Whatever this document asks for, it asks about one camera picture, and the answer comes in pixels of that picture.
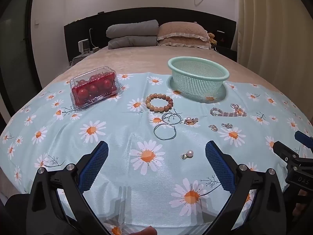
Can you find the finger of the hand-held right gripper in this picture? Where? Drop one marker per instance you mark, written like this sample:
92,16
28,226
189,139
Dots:
304,139
285,150

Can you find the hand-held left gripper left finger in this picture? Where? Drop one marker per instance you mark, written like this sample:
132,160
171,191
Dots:
95,166

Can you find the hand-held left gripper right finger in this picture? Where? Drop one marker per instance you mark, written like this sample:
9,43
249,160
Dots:
217,166

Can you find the small crystal earring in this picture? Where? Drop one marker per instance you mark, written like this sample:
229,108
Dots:
227,125
212,127

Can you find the silver hoop earring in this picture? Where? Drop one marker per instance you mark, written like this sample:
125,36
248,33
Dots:
162,118
154,132

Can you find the green plastic mesh basket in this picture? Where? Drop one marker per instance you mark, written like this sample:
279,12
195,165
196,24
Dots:
198,78

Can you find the person's right hand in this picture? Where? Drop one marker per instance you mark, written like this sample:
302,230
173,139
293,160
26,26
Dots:
298,206

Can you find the person's left hand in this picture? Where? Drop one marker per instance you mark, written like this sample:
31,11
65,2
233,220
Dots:
144,231

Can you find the pearl stud earring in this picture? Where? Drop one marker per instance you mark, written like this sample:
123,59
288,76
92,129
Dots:
189,153

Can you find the daisy print blue tablecloth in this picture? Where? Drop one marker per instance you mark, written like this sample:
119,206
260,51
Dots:
137,137

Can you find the gold pearl earring cluster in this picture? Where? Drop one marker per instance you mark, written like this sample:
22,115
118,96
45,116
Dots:
189,120

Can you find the clear box of cherry tomatoes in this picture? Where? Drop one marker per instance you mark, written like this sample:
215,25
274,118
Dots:
94,87

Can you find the black bedside nightstand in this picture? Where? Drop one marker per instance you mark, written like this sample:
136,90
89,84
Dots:
227,52

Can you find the beige curtain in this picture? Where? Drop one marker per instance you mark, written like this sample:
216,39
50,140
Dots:
276,29

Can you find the beige covered bed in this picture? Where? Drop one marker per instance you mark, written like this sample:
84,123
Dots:
146,58

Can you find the white bedside appliance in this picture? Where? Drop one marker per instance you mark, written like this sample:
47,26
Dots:
84,46

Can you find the beige ruffled pillow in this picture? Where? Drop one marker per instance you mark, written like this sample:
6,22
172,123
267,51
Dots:
185,44
182,30

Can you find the brown stuffed toy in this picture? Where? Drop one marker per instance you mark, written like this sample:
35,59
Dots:
212,39

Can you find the dark door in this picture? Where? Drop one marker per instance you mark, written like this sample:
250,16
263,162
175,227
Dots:
14,41

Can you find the black headboard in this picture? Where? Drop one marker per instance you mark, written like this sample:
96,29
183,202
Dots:
171,14

